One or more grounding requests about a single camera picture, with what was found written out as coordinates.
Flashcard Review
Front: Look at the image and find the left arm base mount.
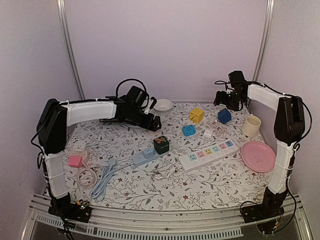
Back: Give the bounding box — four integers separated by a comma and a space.
48, 196, 92, 223

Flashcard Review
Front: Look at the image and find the cream plastic cup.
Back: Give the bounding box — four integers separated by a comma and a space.
241, 115, 262, 137

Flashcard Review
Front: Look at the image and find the light blue coiled cable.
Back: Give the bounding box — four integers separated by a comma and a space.
89, 158, 134, 201

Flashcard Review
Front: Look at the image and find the pink coiled cable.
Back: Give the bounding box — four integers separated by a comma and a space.
75, 162, 101, 188

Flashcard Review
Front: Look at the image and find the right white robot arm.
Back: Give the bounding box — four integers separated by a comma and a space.
214, 70, 310, 218

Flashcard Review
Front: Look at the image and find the dark green cube socket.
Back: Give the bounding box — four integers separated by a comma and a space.
153, 135, 170, 155

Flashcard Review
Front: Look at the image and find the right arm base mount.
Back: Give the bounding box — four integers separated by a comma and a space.
239, 200, 285, 235

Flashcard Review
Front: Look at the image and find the white power strip cable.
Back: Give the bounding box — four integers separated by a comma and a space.
149, 162, 183, 181

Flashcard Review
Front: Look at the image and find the white ceramic bowl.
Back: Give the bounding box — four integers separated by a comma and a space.
153, 99, 174, 116

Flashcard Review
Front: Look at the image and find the left aluminium frame post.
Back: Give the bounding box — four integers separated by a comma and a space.
56, 0, 86, 100

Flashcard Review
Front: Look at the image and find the aluminium frame post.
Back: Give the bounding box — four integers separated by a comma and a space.
252, 0, 275, 82
56, 0, 86, 100

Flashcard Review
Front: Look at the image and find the light blue cube adapter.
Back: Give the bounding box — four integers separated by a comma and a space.
182, 124, 196, 137

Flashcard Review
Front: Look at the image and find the white long power strip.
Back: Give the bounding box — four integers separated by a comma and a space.
178, 139, 239, 173

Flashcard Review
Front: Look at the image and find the black and tan mat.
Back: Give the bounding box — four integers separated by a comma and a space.
99, 118, 125, 123

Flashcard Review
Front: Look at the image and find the yellow cube plug adapter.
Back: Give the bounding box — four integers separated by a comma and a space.
189, 108, 204, 124

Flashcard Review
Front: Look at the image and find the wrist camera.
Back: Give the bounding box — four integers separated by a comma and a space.
223, 82, 234, 94
144, 97, 157, 115

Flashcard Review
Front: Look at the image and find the front aluminium rail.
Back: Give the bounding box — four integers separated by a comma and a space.
21, 194, 314, 240

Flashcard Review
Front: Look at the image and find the light blue charger plug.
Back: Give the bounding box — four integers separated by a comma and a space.
142, 147, 155, 159

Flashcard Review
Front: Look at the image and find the right aluminium frame post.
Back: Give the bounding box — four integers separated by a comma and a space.
252, 0, 275, 82

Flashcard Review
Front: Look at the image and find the pink round power strip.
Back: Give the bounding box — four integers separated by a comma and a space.
69, 149, 89, 165

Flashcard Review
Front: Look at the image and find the white plug adapter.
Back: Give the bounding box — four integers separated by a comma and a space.
72, 141, 87, 153

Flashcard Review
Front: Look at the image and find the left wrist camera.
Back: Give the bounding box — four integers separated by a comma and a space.
144, 97, 157, 115

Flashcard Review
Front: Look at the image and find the dark blue cube socket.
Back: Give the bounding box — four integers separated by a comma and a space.
217, 108, 232, 124

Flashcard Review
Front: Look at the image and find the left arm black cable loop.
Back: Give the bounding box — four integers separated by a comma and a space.
115, 78, 148, 98

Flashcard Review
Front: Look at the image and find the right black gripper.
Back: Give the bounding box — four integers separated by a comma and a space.
213, 90, 245, 112

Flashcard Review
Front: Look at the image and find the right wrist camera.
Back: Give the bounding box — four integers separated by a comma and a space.
223, 82, 234, 94

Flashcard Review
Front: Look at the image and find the pink square plug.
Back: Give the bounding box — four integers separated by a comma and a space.
67, 155, 82, 168

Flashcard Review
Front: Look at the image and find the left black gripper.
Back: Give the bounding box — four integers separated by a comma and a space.
124, 106, 162, 131

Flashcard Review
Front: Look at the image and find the small white charger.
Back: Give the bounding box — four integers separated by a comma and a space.
203, 129, 213, 138

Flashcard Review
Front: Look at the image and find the pink plastic plate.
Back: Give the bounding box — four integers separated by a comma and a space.
240, 141, 276, 173

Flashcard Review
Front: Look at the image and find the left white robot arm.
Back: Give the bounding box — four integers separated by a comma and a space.
30, 86, 162, 217

